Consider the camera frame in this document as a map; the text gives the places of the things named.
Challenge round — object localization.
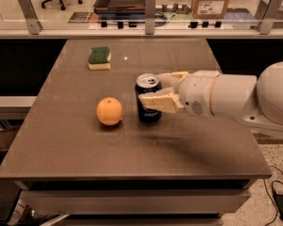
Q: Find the cardboard box with label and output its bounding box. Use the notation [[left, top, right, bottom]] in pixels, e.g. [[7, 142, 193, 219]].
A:
[[192, 0, 229, 19]]

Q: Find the green yellow sponge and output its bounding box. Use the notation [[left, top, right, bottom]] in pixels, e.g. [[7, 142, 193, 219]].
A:
[[88, 46, 111, 71]]

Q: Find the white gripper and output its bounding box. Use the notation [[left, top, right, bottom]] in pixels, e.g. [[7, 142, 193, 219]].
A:
[[138, 71, 220, 118]]

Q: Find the blue pepsi can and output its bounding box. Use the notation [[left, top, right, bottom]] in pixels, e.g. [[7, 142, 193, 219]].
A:
[[134, 73, 162, 123]]

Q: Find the left metal glass bracket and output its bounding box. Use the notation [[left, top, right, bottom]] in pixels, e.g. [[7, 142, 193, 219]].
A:
[[18, 0, 42, 35]]

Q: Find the metal glass bracket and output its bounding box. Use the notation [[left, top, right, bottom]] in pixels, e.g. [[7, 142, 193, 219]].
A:
[[255, 0, 283, 35], [18, 0, 42, 35], [145, 0, 156, 35]]

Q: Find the orange fruit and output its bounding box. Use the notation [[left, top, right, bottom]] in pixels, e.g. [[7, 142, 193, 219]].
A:
[[96, 97, 122, 126]]

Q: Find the grey tray on cart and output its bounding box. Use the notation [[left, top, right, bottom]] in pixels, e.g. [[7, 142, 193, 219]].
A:
[[93, 0, 154, 13]]

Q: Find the middle metal glass bracket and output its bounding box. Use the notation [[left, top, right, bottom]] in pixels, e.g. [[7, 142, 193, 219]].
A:
[[145, 0, 156, 35]]

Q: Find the right metal glass bracket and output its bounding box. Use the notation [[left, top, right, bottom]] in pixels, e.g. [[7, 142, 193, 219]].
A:
[[255, 0, 283, 35]]

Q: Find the black floor cable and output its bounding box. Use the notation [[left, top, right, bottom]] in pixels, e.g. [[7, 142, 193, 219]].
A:
[[262, 165, 283, 226]]

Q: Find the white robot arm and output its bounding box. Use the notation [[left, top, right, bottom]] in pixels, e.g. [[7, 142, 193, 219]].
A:
[[139, 61, 283, 139]]

